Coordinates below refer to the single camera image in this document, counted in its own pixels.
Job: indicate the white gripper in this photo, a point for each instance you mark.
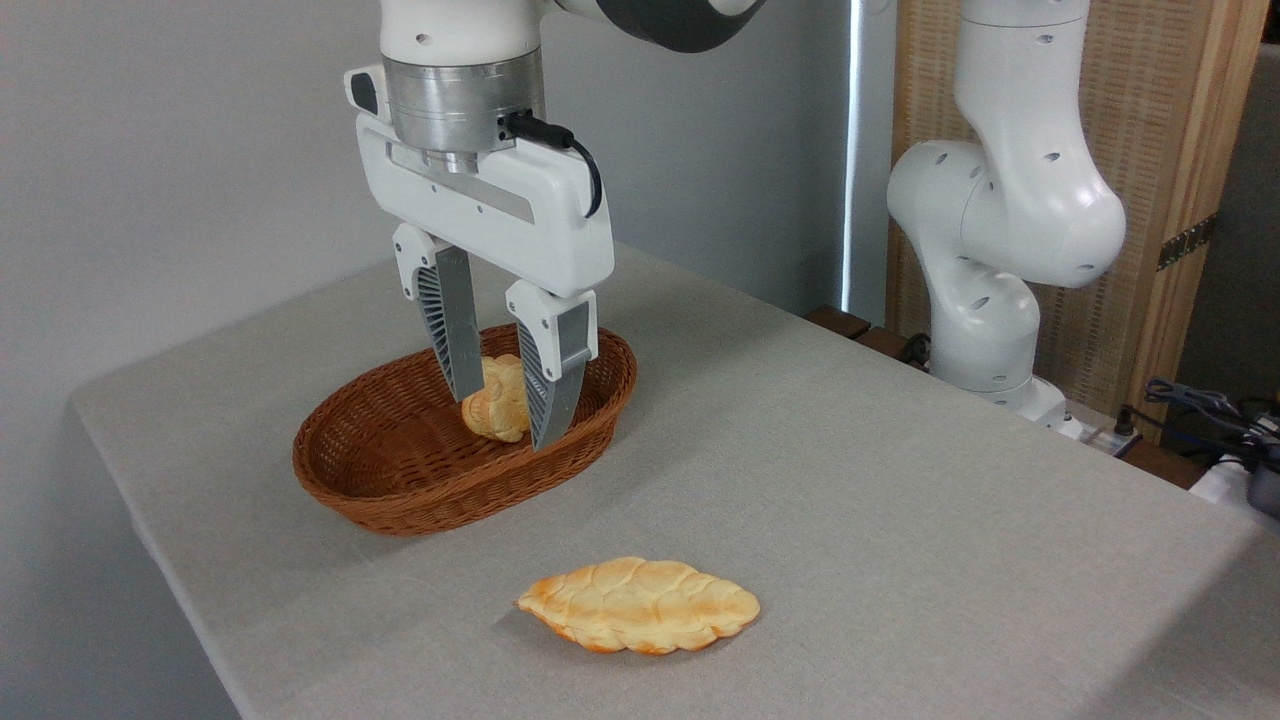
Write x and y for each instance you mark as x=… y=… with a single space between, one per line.
x=520 y=215

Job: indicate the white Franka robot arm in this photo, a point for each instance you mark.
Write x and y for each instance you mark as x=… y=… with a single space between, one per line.
x=1010 y=210

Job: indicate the small round golden bread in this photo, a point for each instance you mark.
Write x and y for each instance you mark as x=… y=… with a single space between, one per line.
x=500 y=405

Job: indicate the brown wicker basket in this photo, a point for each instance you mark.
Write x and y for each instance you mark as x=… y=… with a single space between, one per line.
x=400 y=455

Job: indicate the long flat braided bread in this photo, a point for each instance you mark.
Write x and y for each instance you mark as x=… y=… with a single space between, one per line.
x=640 y=605

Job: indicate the dark brown wooden block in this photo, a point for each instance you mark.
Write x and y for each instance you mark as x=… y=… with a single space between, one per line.
x=885 y=343
x=838 y=321

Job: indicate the grey tablecloth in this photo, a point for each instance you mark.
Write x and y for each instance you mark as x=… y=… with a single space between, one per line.
x=900 y=520

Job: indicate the white power strip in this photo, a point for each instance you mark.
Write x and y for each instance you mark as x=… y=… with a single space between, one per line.
x=1098 y=436

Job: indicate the wooden woven screen panel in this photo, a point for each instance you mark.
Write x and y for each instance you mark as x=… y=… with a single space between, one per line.
x=1155 y=120

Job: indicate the white cloth-like object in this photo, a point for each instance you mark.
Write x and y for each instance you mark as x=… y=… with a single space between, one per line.
x=1232 y=487

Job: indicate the black metal hinge bracket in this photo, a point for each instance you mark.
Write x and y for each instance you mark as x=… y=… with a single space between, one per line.
x=1188 y=242

